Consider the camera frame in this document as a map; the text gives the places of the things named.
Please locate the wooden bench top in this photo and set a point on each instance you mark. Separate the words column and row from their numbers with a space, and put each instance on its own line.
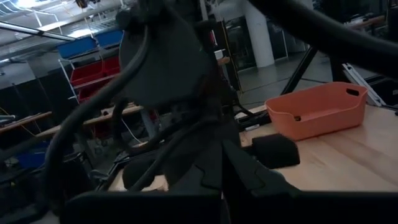
column 25, row 120
column 99, row 119

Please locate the black diagonal rig strut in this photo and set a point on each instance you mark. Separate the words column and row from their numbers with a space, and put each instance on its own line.
column 300, row 70

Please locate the white pillar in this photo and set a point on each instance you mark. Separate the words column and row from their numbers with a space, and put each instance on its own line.
column 258, row 34

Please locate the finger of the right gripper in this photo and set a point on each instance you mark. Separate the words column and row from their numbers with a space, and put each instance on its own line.
column 136, row 172
column 275, row 151

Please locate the orange plastic bin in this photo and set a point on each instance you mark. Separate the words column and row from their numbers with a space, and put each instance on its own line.
column 311, row 121

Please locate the blue storage bin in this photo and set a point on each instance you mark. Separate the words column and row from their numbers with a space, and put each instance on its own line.
column 31, row 155
column 76, row 46
column 109, row 37

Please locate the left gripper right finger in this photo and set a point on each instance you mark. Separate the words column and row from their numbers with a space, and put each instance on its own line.
column 295, row 208

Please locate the silver aluminium bar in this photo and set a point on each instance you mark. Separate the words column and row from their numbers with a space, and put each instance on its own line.
column 363, row 84

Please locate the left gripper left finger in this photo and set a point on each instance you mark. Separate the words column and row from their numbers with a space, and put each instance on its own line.
column 140, row 208

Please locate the red storage bin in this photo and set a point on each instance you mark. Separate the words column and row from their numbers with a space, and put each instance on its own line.
column 87, row 73
column 112, row 65

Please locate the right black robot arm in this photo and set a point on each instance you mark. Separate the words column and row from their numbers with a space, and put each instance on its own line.
column 164, row 59

